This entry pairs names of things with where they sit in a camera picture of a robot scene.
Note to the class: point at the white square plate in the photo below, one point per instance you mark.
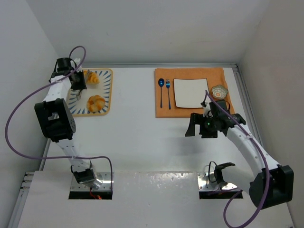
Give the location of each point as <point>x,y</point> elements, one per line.
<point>189,93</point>

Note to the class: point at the metal tongs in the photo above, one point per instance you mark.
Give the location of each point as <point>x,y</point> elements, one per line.
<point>86,75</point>

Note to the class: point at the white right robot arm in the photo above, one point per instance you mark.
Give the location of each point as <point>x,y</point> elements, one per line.
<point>269,182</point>

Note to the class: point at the long croissant bread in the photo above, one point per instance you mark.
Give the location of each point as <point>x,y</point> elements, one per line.
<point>91,77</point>

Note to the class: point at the small flower-shaped dish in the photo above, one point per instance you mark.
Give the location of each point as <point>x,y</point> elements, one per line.
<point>219,92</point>

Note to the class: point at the blue spoon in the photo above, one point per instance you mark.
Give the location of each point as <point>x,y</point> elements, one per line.
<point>161,84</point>

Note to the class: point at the blue fork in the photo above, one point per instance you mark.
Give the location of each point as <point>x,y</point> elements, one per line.
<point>168,84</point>

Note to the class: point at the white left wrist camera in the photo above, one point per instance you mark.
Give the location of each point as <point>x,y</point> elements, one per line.
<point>77,61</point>

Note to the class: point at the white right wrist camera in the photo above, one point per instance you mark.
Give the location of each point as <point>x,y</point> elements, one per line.
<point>207,109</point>

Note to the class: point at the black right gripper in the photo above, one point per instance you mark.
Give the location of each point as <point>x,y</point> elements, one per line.
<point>198,124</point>

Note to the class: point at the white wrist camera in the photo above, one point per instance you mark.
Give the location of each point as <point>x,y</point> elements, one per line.
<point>77,61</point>
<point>207,109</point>

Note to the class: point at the blue patterned rectangular tray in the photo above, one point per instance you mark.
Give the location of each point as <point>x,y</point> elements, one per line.
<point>103,89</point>

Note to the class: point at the orange placemat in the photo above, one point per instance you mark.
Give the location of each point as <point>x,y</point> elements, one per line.
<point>214,76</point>

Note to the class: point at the round swirl bread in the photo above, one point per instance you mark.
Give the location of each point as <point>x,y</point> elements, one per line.
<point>95,103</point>

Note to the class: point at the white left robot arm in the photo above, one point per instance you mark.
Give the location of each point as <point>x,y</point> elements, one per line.
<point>57,122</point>

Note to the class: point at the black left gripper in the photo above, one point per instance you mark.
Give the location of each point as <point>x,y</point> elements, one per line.
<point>78,86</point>

